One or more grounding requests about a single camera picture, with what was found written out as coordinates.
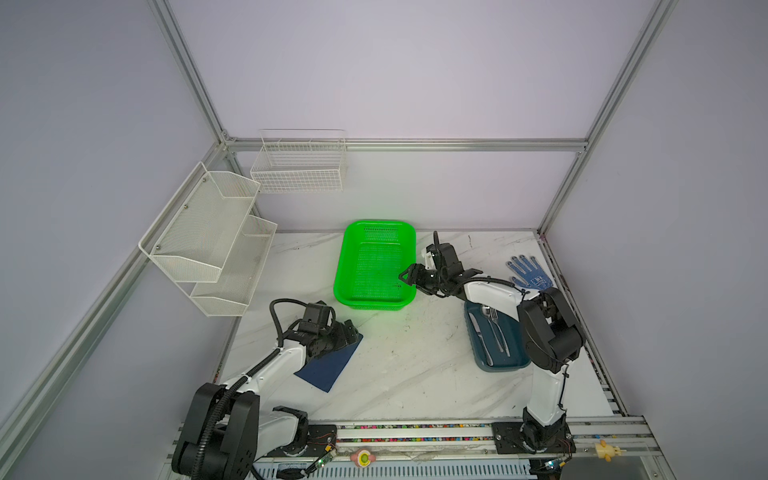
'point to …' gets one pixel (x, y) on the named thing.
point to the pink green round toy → (363, 458)
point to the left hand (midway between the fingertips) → (344, 339)
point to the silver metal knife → (478, 331)
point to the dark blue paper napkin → (322, 370)
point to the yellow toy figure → (606, 451)
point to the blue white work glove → (534, 275)
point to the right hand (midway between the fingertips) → (402, 278)
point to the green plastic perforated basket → (370, 256)
